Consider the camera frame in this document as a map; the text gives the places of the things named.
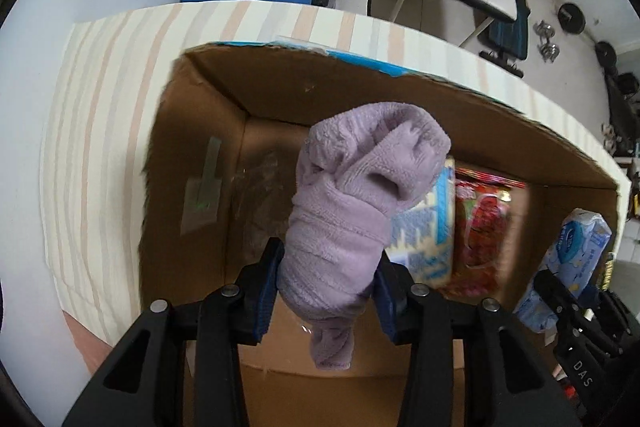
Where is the chrome dumbbell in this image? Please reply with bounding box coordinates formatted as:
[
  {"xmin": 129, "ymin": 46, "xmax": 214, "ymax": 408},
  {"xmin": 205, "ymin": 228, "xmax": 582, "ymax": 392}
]
[{"xmin": 533, "ymin": 21, "xmax": 562, "ymax": 62}]

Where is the blue yellow packet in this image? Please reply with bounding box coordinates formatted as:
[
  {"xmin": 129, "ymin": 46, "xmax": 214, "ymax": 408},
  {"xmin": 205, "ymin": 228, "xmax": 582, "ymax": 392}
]
[{"xmin": 387, "ymin": 155, "xmax": 457, "ymax": 289}]

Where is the black weight plate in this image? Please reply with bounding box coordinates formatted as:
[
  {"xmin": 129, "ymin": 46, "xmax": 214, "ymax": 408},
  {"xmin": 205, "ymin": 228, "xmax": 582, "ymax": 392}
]
[
  {"xmin": 557, "ymin": 3, "xmax": 587, "ymax": 34},
  {"xmin": 595, "ymin": 41, "xmax": 619, "ymax": 72}
]

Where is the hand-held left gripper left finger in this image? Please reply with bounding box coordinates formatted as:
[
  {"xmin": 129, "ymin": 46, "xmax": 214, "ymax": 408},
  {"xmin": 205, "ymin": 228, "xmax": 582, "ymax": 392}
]
[{"xmin": 62, "ymin": 237, "xmax": 286, "ymax": 427}]

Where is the blue white tissue pack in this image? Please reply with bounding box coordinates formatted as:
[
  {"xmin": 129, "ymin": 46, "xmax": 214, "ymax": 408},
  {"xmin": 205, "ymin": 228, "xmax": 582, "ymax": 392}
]
[{"xmin": 513, "ymin": 208, "xmax": 612, "ymax": 334}]

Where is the brown cardboard box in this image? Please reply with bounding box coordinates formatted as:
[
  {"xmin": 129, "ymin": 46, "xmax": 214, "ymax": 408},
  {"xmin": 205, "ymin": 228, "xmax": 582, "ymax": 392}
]
[{"xmin": 136, "ymin": 38, "xmax": 621, "ymax": 427}]

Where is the purple fleece towel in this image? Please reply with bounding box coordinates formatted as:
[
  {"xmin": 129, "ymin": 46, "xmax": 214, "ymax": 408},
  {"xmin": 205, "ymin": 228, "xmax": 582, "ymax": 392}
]
[{"xmin": 276, "ymin": 103, "xmax": 451, "ymax": 373}]

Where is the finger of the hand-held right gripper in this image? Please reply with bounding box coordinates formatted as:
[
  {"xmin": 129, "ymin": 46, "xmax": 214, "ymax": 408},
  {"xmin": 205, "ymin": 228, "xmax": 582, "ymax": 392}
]
[{"xmin": 531, "ymin": 270, "xmax": 608, "ymax": 358}]

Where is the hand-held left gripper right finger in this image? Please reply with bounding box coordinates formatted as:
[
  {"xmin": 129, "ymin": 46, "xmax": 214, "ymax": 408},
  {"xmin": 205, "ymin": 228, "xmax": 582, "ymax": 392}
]
[{"xmin": 372, "ymin": 256, "xmax": 583, "ymax": 427}]

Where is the red snack packet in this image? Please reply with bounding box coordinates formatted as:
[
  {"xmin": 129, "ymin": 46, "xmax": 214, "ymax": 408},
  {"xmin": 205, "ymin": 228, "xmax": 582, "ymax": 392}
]
[{"xmin": 440, "ymin": 167, "xmax": 527, "ymax": 303}]

